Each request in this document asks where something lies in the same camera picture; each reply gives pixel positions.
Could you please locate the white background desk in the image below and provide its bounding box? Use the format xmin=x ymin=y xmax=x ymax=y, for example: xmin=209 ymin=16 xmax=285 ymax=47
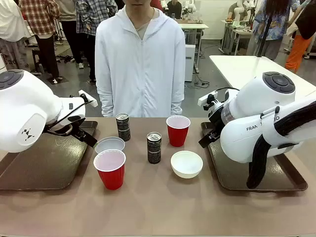
xmin=177 ymin=22 xmax=209 ymax=75

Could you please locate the white cabinet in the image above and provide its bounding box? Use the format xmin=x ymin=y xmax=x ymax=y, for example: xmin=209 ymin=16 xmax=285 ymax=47
xmin=184 ymin=44 xmax=197 ymax=82

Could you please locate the person in colourful blue shirt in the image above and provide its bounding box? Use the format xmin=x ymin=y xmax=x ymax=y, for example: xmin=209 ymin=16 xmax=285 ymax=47
xmin=251 ymin=0 xmax=301 ymax=61

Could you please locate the seated person in dark top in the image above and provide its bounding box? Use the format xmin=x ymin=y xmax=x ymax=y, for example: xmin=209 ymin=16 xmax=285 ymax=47
xmin=167 ymin=0 xmax=184 ymax=20

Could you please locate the person in white top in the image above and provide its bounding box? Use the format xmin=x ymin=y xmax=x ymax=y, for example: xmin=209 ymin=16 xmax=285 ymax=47
xmin=0 ymin=0 xmax=34 ymax=72

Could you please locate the person in blue plaid shirt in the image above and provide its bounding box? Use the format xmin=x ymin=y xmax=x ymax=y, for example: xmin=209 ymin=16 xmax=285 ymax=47
xmin=76 ymin=0 xmax=119 ymax=82

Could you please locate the person in grey top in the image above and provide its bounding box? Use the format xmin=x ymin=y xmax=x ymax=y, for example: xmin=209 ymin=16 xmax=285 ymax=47
xmin=58 ymin=0 xmax=84 ymax=70

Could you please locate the thin black camera cable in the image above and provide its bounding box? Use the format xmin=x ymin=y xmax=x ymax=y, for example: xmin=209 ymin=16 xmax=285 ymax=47
xmin=214 ymin=86 xmax=240 ymax=94

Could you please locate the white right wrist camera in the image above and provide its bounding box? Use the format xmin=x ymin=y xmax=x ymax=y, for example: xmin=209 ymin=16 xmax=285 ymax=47
xmin=198 ymin=91 xmax=218 ymax=106

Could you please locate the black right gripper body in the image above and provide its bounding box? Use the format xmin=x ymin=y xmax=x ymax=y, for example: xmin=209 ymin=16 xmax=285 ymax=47
xmin=208 ymin=112 xmax=225 ymax=139

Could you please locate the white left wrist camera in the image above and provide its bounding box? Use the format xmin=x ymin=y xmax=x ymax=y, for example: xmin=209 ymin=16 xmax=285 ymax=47
xmin=78 ymin=90 xmax=99 ymax=108

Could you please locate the large white table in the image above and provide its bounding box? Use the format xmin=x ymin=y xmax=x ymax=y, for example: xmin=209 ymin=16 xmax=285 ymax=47
xmin=209 ymin=55 xmax=316 ymax=99

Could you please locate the dark stool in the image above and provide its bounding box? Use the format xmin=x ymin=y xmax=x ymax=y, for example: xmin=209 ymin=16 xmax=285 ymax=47
xmin=31 ymin=48 xmax=45 ymax=75

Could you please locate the white bowl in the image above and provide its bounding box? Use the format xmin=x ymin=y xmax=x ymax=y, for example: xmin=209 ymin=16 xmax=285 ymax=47
xmin=94 ymin=136 xmax=126 ymax=155
xmin=170 ymin=150 xmax=204 ymax=179

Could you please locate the black drink can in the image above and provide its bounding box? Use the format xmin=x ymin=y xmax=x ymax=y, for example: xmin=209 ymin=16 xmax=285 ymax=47
xmin=147 ymin=132 xmax=162 ymax=164
xmin=116 ymin=113 xmax=131 ymax=142

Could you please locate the black tripod pole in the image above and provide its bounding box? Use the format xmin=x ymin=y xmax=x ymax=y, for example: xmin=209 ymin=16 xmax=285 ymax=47
xmin=256 ymin=0 xmax=270 ymax=58

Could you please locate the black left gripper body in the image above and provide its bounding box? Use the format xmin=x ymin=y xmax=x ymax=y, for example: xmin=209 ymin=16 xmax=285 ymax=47
xmin=46 ymin=120 xmax=86 ymax=137

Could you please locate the person in orange trousers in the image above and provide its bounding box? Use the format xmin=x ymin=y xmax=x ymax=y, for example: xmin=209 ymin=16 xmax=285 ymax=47
xmin=285 ymin=0 xmax=316 ymax=73

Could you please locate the person in red plaid shirt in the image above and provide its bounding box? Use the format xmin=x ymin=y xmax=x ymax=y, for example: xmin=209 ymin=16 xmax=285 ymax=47
xmin=19 ymin=0 xmax=60 ymax=83

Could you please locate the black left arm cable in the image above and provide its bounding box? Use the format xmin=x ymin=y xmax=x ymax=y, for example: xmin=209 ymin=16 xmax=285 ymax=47
xmin=44 ymin=100 xmax=94 ymax=130

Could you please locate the brown plastic tray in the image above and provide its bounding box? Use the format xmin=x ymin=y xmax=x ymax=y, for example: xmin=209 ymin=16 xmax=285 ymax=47
xmin=200 ymin=121 xmax=309 ymax=192
xmin=0 ymin=120 xmax=98 ymax=191

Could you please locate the person in white hoodie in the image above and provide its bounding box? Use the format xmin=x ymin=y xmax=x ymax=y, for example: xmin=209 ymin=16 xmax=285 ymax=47
xmin=94 ymin=0 xmax=186 ymax=118

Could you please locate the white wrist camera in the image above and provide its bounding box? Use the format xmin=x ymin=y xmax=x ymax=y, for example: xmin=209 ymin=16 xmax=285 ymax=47
xmin=78 ymin=90 xmax=99 ymax=108
xmin=198 ymin=91 xmax=218 ymax=106

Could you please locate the red plastic cup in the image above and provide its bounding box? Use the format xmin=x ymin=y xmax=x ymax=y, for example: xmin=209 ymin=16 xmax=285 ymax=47
xmin=166 ymin=115 xmax=191 ymax=148
xmin=93 ymin=149 xmax=126 ymax=191

